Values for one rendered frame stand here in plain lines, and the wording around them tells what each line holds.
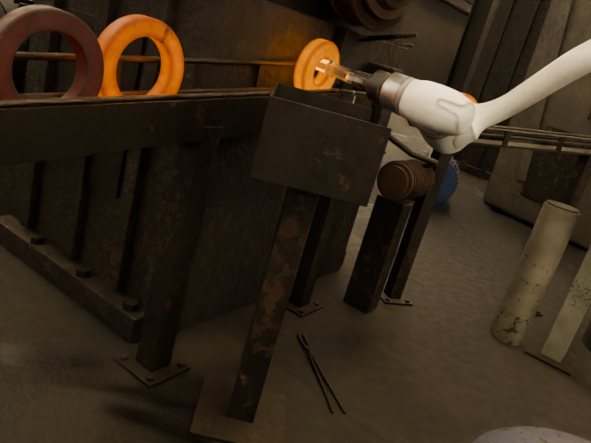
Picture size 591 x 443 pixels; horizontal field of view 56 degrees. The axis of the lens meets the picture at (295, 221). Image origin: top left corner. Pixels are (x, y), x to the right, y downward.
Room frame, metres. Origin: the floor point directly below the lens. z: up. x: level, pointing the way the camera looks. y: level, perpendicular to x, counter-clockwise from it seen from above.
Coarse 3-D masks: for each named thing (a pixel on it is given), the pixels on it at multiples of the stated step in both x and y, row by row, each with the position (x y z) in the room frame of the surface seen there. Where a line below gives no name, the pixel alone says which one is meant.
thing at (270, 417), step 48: (288, 96) 1.16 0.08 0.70; (288, 144) 0.91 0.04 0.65; (336, 144) 0.91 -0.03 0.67; (384, 144) 0.92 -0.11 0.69; (288, 192) 1.03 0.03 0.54; (336, 192) 0.91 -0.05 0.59; (288, 240) 1.03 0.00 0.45; (288, 288) 1.04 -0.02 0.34; (240, 384) 1.03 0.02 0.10; (192, 432) 0.96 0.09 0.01; (240, 432) 1.00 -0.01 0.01
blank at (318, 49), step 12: (312, 48) 1.43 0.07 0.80; (324, 48) 1.46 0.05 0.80; (336, 48) 1.50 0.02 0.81; (300, 60) 1.43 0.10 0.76; (312, 60) 1.43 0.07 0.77; (336, 60) 1.52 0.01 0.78; (300, 72) 1.42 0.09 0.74; (312, 72) 1.44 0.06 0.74; (300, 84) 1.43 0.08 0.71; (312, 84) 1.46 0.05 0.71; (324, 84) 1.50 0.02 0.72
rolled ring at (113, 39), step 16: (128, 16) 0.99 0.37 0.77; (144, 16) 1.01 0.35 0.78; (112, 32) 0.95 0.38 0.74; (128, 32) 0.97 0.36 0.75; (144, 32) 0.99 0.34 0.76; (160, 32) 1.02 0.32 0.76; (112, 48) 0.94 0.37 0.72; (160, 48) 1.06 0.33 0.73; (176, 48) 1.06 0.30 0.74; (112, 64) 0.95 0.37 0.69; (176, 64) 1.07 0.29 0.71; (112, 80) 0.95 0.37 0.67; (160, 80) 1.07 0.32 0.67; (176, 80) 1.07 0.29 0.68
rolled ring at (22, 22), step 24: (0, 24) 0.79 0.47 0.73; (24, 24) 0.80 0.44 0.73; (48, 24) 0.83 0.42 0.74; (72, 24) 0.87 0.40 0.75; (0, 48) 0.78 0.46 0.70; (96, 48) 0.90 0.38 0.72; (0, 72) 0.78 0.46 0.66; (96, 72) 0.91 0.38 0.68; (0, 96) 0.79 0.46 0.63; (72, 96) 0.89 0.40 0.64; (96, 96) 0.92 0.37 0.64
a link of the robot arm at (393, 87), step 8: (392, 80) 1.34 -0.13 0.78; (400, 80) 1.34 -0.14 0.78; (408, 80) 1.33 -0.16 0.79; (384, 88) 1.34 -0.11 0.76; (392, 88) 1.33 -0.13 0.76; (400, 88) 1.32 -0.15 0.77; (384, 96) 1.34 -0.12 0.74; (392, 96) 1.33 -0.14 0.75; (400, 96) 1.32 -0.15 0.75; (384, 104) 1.34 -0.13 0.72; (392, 104) 1.33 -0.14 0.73; (392, 112) 1.35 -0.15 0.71
